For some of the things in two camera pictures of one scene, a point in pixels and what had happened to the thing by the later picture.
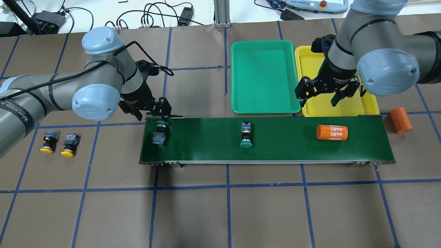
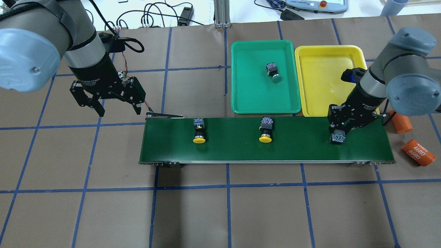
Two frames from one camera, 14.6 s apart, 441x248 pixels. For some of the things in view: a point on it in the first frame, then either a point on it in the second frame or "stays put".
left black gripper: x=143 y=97 → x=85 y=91
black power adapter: x=187 y=13 stays put
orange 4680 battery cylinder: x=332 y=132 → x=417 y=154
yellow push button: x=50 y=139 → x=198 y=124
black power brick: x=287 y=14 stays put
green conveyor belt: x=370 y=140 stays put
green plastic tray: x=264 y=76 stays put
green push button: x=160 y=137 → x=338 y=136
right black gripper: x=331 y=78 → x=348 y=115
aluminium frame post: x=222 y=14 stays put
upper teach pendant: x=332 y=7 stays put
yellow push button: x=70 y=143 → x=266 y=128
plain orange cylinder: x=401 y=120 stays put
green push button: x=246 y=130 → x=272 y=69
